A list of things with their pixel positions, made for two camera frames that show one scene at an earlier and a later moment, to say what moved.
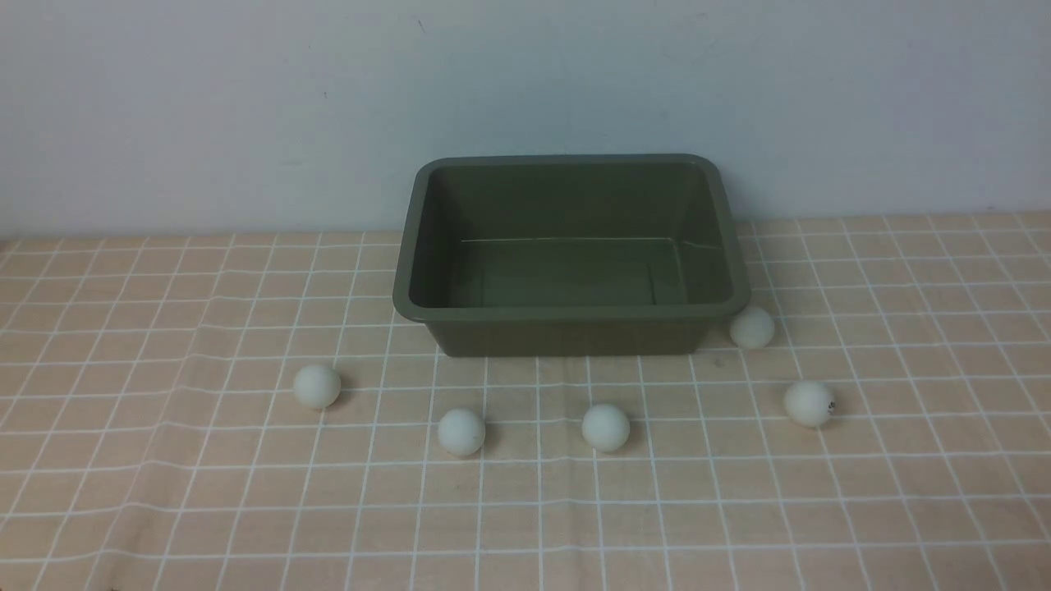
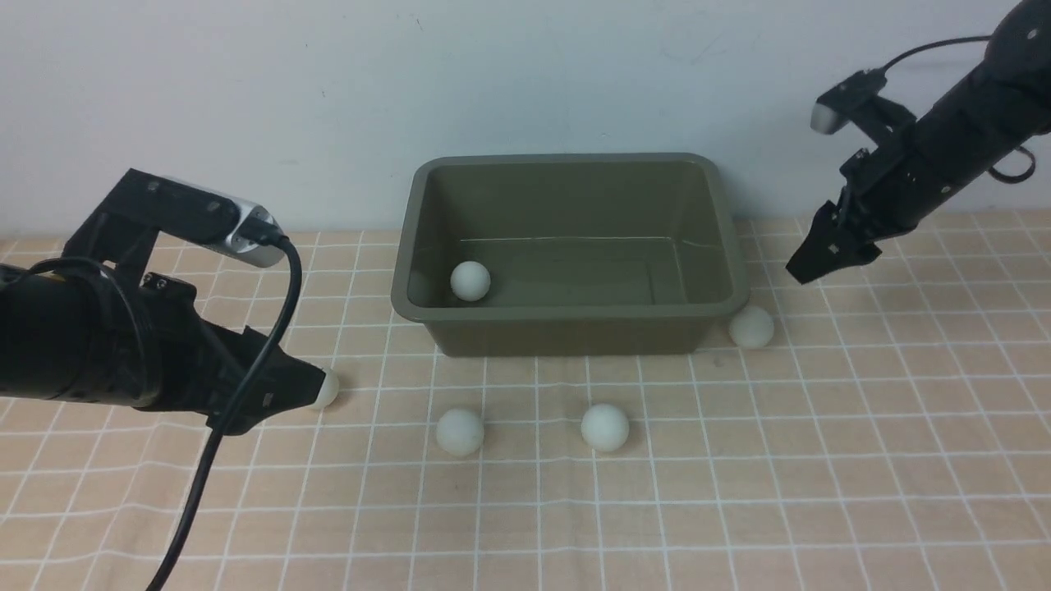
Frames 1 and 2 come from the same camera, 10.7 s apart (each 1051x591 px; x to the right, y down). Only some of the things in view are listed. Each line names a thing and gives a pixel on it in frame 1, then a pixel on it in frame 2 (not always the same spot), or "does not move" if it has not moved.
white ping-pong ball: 605,428 does not move
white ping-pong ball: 317,386 does not move
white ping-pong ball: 461,432 does not move
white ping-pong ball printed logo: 810,404 -> 470,281
